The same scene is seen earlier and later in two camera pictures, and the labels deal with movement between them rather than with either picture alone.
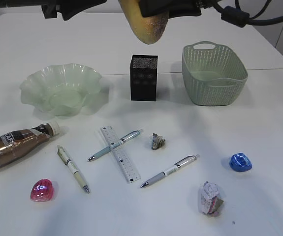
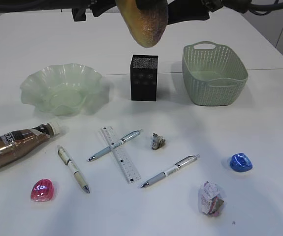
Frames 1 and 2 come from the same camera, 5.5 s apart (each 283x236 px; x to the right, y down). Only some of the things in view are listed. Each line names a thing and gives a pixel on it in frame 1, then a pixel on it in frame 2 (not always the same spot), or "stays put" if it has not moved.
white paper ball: x=211 y=202 stays put
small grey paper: x=157 y=141 stays put
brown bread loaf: x=148 y=29 stays put
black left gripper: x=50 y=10 -> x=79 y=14
